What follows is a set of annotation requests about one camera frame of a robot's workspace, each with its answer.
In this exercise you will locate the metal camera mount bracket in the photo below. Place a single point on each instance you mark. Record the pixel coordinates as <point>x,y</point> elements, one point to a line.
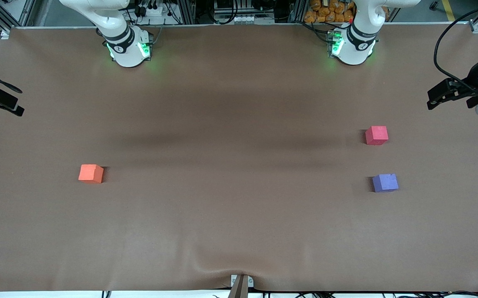
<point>241,285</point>

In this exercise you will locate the bag of orange snacks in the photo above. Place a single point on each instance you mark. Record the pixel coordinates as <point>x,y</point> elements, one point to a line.
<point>330,11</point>

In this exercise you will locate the purple foam block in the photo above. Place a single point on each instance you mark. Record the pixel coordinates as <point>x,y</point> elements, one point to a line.
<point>385,183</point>

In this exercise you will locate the orange foam block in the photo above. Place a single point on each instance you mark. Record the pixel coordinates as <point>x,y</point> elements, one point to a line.
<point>90,174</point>

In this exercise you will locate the white power strip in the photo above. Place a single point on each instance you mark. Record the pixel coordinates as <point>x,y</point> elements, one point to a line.
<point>154,9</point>

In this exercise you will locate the white terminal block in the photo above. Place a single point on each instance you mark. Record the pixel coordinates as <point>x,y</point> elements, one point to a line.
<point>246,19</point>

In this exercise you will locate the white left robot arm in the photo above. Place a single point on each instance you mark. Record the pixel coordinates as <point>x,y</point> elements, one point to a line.
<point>353,51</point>

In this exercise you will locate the red foam block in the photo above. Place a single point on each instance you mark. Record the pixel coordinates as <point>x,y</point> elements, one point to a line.
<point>376,135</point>

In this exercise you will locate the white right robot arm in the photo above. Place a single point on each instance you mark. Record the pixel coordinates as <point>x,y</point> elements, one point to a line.
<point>127,54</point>

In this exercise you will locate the brown table cover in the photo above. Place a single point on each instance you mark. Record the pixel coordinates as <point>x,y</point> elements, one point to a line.
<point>239,174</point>

